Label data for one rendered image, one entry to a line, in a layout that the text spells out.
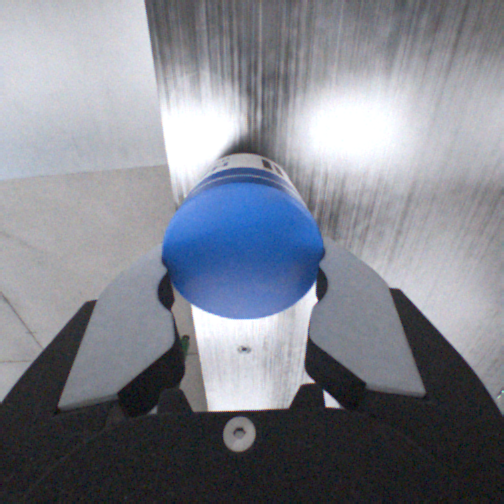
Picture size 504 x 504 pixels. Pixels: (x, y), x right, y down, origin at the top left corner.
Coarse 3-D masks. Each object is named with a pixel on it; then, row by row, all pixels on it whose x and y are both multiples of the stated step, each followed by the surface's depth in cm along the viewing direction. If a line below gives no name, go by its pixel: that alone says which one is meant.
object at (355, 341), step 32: (352, 256) 10; (320, 288) 10; (352, 288) 9; (384, 288) 8; (320, 320) 7; (352, 320) 7; (384, 320) 7; (320, 352) 7; (352, 352) 6; (384, 352) 6; (320, 384) 7; (352, 384) 6; (384, 384) 6; (416, 384) 6
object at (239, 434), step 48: (144, 432) 5; (192, 432) 5; (240, 432) 5; (288, 432) 4; (336, 432) 4; (384, 432) 4; (48, 480) 4; (96, 480) 4; (144, 480) 4; (192, 480) 4; (240, 480) 4; (288, 480) 4; (336, 480) 4; (384, 480) 4; (432, 480) 4
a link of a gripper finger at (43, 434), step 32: (64, 352) 7; (32, 384) 6; (64, 384) 6; (0, 416) 5; (32, 416) 5; (64, 416) 5; (96, 416) 5; (0, 448) 5; (32, 448) 5; (64, 448) 5; (0, 480) 4; (32, 480) 4
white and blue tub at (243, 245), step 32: (224, 160) 14; (256, 160) 13; (192, 192) 10; (224, 192) 9; (256, 192) 9; (288, 192) 10; (192, 224) 10; (224, 224) 10; (256, 224) 10; (288, 224) 10; (192, 256) 11; (224, 256) 11; (256, 256) 11; (288, 256) 11; (320, 256) 11; (192, 288) 11; (224, 288) 12; (256, 288) 12; (288, 288) 12
